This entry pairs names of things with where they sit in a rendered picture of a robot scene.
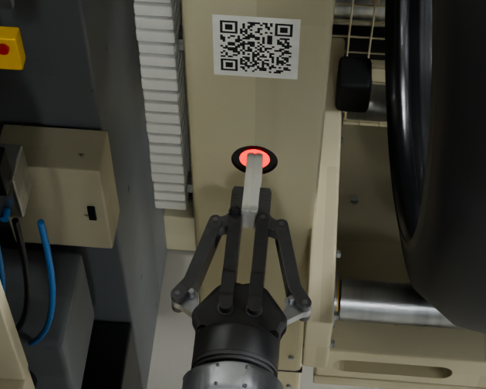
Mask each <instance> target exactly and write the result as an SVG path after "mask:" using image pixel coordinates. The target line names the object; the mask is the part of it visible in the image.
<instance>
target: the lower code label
mask: <svg viewBox="0 0 486 389"><path fill-rule="evenodd" d="M300 25H301V19H277V18H264V17H251V16H238V15H212V27H213V52H214V74H216V75H229V76H253V77H265V78H278V79H298V65H299V39H300Z"/></svg>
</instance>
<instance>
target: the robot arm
mask: <svg viewBox="0 0 486 389"><path fill-rule="evenodd" d="M262 164H263V154H258V153H256V154H254V153H248V156H247V164H246V171H245V185H244V187H241V186H234V187H233V189H232V192H231V205H230V208H229V210H228V213H227V214H226V215H224V216H219V215H212V216H211V217H210V218H209V220H208V223H207V225H206V227H205V230H204V232H203V235H202V236H201V240H200V241H199V243H198V246H197V248H196V251H195V253H194V256H193V258H192V260H191V263H190V265H189V267H188V269H187V272H186V274H185V277H184V278H183V279H182V280H181V281H180V282H179V283H178V284H177V285H176V286H175V287H174V288H173V289H172V291H171V292H170V296H171V304H172V309H173V311H174V312H176V313H181V312H184V313H186V314H187V315H188V316H189V317H191V318H192V325H193V328H194V330H195V338H194V351H193V357H192V364H191V370H189V371H188V372H187V373H186V374H185V375H184V376H183V386H182V389H284V387H283V385H282V383H281V381H280V380H279V379H278V359H279V348H280V340H281V338H282V337H283V335H284V334H285V332H286V329H287V325H289V324H290V323H293V322H295V321H296V320H300V321H302V322H306V321H308V320H309V319H310V315H311V308H312V301H311V299H310V298H309V296H308V295H307V293H306V292H305V290H304V289H303V288H302V286H301V282H300V278H299V271H298V267H297V264H296V260H295V253H294V249H293V246H292V239H291V235H290V231H289V225H288V222H287V221H286V220H285V219H279V220H276V219H274V218H273V217H272V216H271V215H270V213H271V203H272V192H271V189H270V188H261V186H262ZM241 227H243V228H248V227H250V228H255V240H254V248H253V256H252V264H251V277H250V283H247V284H241V283H237V274H238V259H239V251H240V243H241ZM223 235H227V237H226V244H225V251H224V265H223V270H222V277H221V285H219V286H217V287H216V288H215V289H214V290H213V291H212V292H211V293H210V294H209V295H208V296H207V297H206V298H205V299H204V300H203V301H202V302H201V303H200V304H199V305H198V304H197V303H198V300H199V299H198V292H199V290H200V288H201V285H202V283H203V281H204V277H205V276H206V273H207V271H208V268H209V266H210V264H211V261H212V259H213V257H214V254H215V251H216V249H217V247H218V244H219V242H220V240H221V237H222V236H223ZM268 237H270V238H274V239H275V244H276V248H277V253H278V260H279V264H280V268H281V272H282V278H283V282H284V287H285V294H286V297H287V298H286V299H285V310H284V311H282V310H281V308H280V307H279V306H278V304H277V303H276V301H275V300H274V299H273V298H272V296H271V294H270V293H269V292H268V290H267V289H265V288H264V284H265V267H266V258H267V249H268Z"/></svg>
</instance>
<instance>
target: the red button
mask: <svg viewBox="0 0 486 389"><path fill-rule="evenodd" d="M248 153H254V154H256V153H258V154H263V164H262V167H265V166H267V165H268V163H269V161H270V158H269V156H268V155H267V154H266V153H265V152H264V151H260V150H254V149H252V150H247V151H244V152H242V153H241V155H240V157H239V159H240V162H241V163H242V164H243V165H244V166H246V164H247V156H248Z"/></svg>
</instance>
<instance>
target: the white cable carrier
mask: <svg viewBox="0 0 486 389"><path fill-rule="evenodd" d="M133 8H134V13H135V26H136V27H137V28H136V36H137V41H138V48H139V52H140V55H139V58H140V75H141V76H142V77H141V84H142V88H143V97H144V106H145V110H146V112H145V117H146V121H147V122H146V127H147V137H148V139H149V149H150V161H151V162H150V168H151V177H152V181H153V185H154V198H155V200H154V203H155V208H166V209H178V210H186V209H187V201H188V195H189V192H190V193H192V180H191V160H190V157H191V156H190V142H189V131H188V122H187V119H188V118H187V92H186V80H185V71H184V42H183V29H182V22H181V19H182V17H181V0H134V4H133Z"/></svg>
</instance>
